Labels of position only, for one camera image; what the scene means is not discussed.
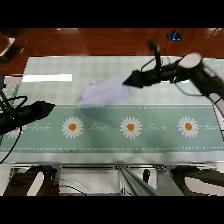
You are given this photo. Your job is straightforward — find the black cable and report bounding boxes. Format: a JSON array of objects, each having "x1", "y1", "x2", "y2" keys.
[
  {"x1": 0, "y1": 87, "x2": 29, "y2": 165},
  {"x1": 174, "y1": 79, "x2": 208, "y2": 98}
]

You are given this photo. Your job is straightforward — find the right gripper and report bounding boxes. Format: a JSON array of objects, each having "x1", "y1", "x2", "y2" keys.
[{"x1": 121, "y1": 69, "x2": 163, "y2": 89}]

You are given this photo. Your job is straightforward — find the white garment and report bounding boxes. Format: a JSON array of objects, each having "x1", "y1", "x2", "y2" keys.
[{"x1": 77, "y1": 76, "x2": 133, "y2": 108}]

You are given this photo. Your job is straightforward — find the silver frame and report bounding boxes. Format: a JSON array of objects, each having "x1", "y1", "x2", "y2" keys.
[{"x1": 0, "y1": 161, "x2": 224, "y2": 197}]

